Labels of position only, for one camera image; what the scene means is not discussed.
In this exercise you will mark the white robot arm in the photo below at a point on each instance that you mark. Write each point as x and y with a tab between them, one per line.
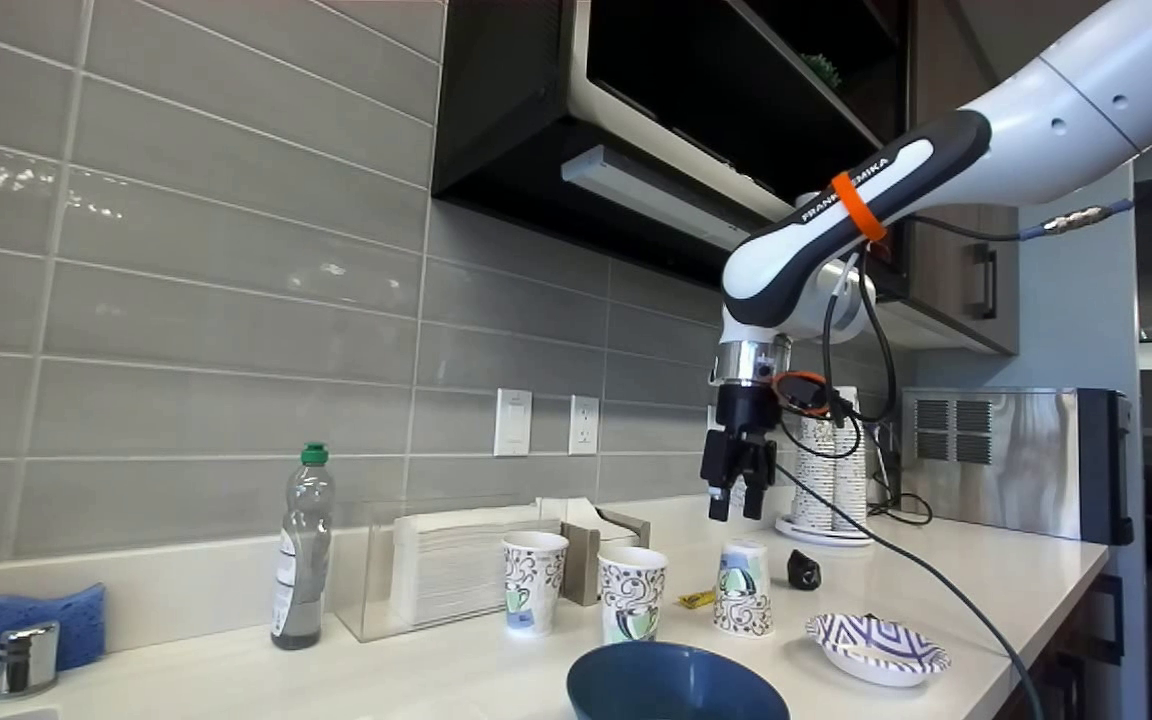
1049	130

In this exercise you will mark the blue patterned paper plate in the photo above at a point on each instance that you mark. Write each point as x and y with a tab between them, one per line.
876	651

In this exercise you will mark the metal napkin holder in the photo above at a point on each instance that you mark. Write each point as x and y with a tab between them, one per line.
585	540

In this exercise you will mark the chrome faucet handle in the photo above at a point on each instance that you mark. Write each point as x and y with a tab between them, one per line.
29	656

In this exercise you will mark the steel appliance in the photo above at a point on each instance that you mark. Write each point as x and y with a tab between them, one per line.
1025	459

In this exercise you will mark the black upper cabinet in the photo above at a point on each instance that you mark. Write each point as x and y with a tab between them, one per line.
662	130

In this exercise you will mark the clear dish soap bottle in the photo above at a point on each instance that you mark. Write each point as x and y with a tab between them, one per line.
303	550

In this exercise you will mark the clear acrylic holder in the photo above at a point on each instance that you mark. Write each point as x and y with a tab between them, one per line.
426	568

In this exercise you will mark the small black round object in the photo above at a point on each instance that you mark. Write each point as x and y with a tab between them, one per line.
801	575

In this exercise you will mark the white wall outlet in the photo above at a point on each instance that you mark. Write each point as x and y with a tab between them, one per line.
515	422
581	424

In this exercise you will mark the dark blue bowl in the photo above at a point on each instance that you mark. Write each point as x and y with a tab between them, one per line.
669	680

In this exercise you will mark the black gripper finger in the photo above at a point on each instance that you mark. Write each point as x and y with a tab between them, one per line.
752	503
716	503

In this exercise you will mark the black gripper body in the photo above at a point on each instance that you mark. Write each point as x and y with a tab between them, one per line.
743	415

